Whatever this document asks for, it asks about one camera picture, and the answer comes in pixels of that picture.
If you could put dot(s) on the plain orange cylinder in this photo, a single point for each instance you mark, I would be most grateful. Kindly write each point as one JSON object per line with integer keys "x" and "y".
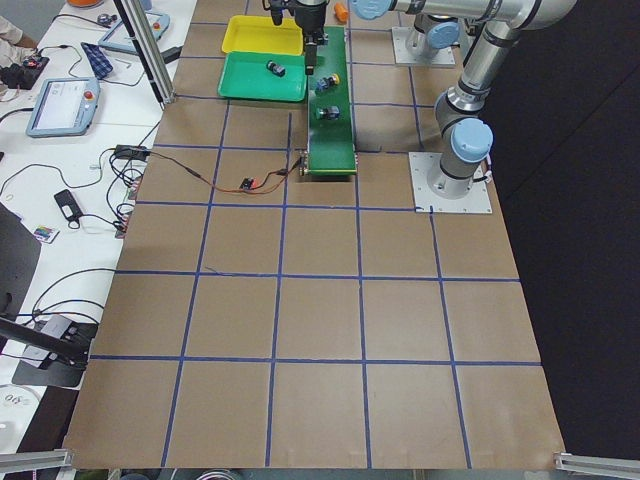
{"x": 341, "y": 12}

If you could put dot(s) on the green push button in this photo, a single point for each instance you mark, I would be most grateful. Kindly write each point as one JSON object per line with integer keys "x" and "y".
{"x": 328, "y": 113}
{"x": 275, "y": 68}

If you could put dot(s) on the green plastic tray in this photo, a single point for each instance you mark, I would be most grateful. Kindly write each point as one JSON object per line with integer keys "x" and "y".
{"x": 244, "y": 76}

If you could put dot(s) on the small sensor circuit board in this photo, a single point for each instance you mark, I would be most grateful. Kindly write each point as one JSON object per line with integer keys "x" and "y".
{"x": 247, "y": 184}

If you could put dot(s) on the green conveyor belt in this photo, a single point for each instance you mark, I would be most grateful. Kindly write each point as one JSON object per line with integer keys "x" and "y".
{"x": 330, "y": 148}

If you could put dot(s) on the aluminium frame post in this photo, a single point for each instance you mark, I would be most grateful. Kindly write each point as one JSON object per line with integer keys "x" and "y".
{"x": 136, "y": 23}

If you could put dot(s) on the black power adapter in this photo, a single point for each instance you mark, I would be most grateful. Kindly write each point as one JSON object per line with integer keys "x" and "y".
{"x": 68, "y": 205}

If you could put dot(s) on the yellow plastic tray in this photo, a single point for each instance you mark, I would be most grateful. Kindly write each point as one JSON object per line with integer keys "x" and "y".
{"x": 258, "y": 34}

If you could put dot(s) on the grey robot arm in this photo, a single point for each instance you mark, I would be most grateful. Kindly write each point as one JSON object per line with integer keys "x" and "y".
{"x": 518, "y": 15}
{"x": 467, "y": 139}

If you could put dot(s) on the blue plaid cloth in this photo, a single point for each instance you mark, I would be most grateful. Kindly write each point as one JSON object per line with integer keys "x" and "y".
{"x": 98, "y": 61}

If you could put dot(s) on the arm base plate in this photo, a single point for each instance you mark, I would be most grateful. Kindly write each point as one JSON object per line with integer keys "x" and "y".
{"x": 435, "y": 192}
{"x": 432, "y": 48}

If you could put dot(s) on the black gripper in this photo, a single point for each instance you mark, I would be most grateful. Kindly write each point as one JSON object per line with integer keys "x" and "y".
{"x": 309, "y": 18}

